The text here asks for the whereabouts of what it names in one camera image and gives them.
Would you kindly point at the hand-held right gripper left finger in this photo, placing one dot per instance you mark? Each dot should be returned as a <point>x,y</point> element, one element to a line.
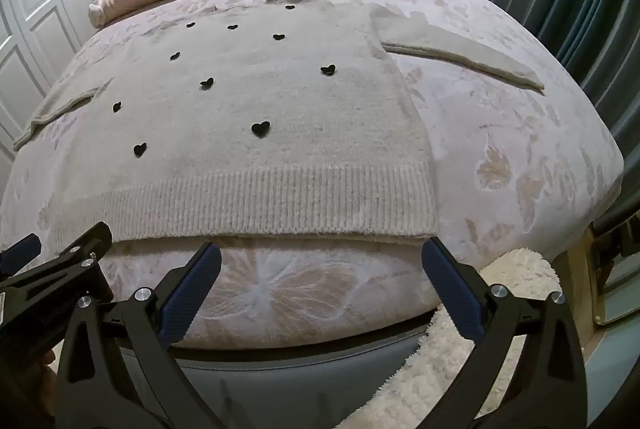
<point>189,296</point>

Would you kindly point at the wooden cabinet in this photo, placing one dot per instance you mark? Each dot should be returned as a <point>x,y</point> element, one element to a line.
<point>617,279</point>

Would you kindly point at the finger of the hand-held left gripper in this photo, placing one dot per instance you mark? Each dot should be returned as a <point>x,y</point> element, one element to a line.
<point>60,266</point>
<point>20,250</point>

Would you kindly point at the white towel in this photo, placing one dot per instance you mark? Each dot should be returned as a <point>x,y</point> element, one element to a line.
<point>280,129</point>

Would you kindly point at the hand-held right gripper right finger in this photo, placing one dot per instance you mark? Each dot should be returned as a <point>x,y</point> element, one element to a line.
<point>452,294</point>

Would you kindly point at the pink floral bed blanket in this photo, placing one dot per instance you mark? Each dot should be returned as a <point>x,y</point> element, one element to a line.
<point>525,149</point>

